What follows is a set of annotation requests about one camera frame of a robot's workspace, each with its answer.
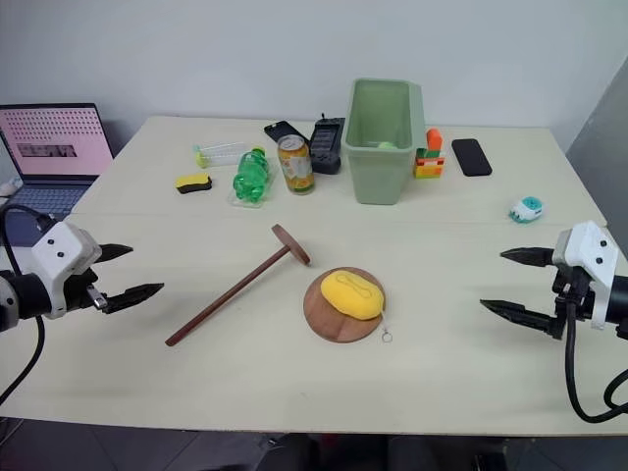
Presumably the black smartphone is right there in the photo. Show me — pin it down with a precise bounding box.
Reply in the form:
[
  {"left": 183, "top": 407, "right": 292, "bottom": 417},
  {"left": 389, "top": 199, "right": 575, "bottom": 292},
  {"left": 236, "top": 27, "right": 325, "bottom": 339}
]
[{"left": 450, "top": 137, "right": 494, "bottom": 178}]

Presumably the brown wooden rod with disc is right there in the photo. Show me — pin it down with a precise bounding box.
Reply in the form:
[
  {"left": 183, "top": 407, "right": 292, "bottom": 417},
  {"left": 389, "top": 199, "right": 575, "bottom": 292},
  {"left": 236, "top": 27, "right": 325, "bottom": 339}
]
[{"left": 164, "top": 223, "right": 312, "bottom": 348}]

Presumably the green plastic bin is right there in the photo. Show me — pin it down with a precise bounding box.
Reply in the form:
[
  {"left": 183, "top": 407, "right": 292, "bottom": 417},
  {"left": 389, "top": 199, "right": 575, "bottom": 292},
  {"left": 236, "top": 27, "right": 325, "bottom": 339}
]
[{"left": 340, "top": 78, "right": 425, "bottom": 206}]

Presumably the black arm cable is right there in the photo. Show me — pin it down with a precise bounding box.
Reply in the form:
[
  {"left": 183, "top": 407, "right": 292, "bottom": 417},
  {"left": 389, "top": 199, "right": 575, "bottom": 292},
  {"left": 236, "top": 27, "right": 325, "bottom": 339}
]
[
  {"left": 562, "top": 288, "right": 628, "bottom": 424},
  {"left": 0, "top": 204, "right": 56, "bottom": 409}
]

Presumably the grey partition panel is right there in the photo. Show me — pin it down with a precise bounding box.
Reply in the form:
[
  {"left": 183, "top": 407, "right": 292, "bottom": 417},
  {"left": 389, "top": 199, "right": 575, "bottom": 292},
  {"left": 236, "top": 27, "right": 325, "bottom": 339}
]
[{"left": 563, "top": 62, "right": 628, "bottom": 228}]

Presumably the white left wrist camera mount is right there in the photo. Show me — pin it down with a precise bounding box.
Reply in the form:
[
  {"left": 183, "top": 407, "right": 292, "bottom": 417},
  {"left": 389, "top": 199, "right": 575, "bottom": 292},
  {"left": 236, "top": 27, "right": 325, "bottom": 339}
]
[{"left": 30, "top": 220, "right": 103, "bottom": 321}]

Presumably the black phone case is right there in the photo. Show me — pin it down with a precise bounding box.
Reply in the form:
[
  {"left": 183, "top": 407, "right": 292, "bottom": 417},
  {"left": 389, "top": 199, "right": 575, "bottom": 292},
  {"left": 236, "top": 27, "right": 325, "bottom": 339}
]
[{"left": 263, "top": 120, "right": 309, "bottom": 145}]

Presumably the round wooden board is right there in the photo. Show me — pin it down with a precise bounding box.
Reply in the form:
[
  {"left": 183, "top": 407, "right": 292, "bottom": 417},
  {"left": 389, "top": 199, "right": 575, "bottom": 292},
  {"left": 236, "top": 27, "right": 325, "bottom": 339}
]
[{"left": 302, "top": 266, "right": 390, "bottom": 343}]

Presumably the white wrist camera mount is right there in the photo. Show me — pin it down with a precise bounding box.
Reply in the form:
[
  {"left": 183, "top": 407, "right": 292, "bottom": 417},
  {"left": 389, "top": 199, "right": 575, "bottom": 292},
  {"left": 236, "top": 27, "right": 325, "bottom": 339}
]
[
  {"left": 552, "top": 220, "right": 620, "bottom": 331},
  {"left": 30, "top": 220, "right": 103, "bottom": 321}
]

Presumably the colourful building block toy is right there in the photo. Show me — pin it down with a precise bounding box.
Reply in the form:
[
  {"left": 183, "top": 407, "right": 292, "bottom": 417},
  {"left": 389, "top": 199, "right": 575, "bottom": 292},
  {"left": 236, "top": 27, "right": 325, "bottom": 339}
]
[{"left": 412, "top": 128, "right": 447, "bottom": 181}]

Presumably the yellow and black sponge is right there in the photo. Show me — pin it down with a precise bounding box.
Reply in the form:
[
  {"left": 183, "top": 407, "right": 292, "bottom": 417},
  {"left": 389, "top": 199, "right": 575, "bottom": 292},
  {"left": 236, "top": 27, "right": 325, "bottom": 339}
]
[{"left": 174, "top": 172, "right": 216, "bottom": 196}]

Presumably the green plastic bottle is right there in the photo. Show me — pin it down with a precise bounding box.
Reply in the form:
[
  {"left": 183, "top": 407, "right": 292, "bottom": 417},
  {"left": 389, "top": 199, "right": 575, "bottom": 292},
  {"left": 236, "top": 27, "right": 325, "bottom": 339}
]
[{"left": 232, "top": 145, "right": 273, "bottom": 204}]

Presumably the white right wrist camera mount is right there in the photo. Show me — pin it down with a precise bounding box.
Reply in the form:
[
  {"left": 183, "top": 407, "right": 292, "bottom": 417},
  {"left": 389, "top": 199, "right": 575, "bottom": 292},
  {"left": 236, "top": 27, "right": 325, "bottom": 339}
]
[{"left": 552, "top": 220, "right": 620, "bottom": 331}]

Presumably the yellow drink can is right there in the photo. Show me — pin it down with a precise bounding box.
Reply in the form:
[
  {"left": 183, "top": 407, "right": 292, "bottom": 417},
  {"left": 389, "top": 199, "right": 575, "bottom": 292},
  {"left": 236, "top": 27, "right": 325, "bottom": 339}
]
[{"left": 277, "top": 133, "right": 316, "bottom": 196}]

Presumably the white and teal toy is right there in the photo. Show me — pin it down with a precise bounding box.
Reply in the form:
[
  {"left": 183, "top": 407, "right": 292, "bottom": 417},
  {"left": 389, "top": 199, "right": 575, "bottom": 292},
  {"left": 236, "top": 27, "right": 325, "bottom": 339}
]
[{"left": 507, "top": 195, "right": 548, "bottom": 226}]

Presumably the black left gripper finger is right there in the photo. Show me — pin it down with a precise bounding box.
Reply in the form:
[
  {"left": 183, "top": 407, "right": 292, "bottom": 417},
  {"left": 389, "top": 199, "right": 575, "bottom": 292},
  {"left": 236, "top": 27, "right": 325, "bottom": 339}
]
[
  {"left": 91, "top": 242, "right": 135, "bottom": 269},
  {"left": 99, "top": 282, "right": 166, "bottom": 316}
]

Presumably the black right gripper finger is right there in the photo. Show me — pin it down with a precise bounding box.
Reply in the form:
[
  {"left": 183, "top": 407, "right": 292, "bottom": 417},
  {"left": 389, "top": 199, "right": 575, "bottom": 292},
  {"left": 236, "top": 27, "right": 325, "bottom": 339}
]
[
  {"left": 478, "top": 298, "right": 557, "bottom": 337},
  {"left": 498, "top": 246, "right": 558, "bottom": 270}
]

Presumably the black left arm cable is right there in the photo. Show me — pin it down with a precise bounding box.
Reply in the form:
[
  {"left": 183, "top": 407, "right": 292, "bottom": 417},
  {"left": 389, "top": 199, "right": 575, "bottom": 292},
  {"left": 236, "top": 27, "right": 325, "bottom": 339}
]
[{"left": 0, "top": 204, "right": 56, "bottom": 409}]

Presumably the grey laptop with pink screen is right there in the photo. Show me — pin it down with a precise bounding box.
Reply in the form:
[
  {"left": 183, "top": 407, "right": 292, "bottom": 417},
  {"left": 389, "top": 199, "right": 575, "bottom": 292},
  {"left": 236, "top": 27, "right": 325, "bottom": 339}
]
[{"left": 0, "top": 102, "right": 116, "bottom": 223}]

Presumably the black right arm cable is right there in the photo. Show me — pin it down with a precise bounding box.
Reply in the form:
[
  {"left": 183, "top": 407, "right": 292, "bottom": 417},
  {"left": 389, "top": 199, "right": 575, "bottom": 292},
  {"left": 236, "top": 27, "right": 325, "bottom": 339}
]
[{"left": 562, "top": 288, "right": 628, "bottom": 424}]

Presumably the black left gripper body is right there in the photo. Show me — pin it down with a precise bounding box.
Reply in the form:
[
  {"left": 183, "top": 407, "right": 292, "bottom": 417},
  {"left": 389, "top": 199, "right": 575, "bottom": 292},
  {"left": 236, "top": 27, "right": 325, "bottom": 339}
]
[{"left": 62, "top": 264, "right": 110, "bottom": 315}]

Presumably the yellow plush toy with keyring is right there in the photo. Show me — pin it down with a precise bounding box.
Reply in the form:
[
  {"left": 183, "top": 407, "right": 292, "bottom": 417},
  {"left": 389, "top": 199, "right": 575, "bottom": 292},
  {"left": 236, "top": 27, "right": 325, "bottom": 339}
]
[{"left": 319, "top": 270, "right": 394, "bottom": 345}]

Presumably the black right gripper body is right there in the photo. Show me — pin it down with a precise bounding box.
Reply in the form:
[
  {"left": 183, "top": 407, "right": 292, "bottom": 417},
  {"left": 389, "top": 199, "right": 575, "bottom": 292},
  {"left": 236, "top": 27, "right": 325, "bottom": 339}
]
[{"left": 549, "top": 263, "right": 597, "bottom": 340}]

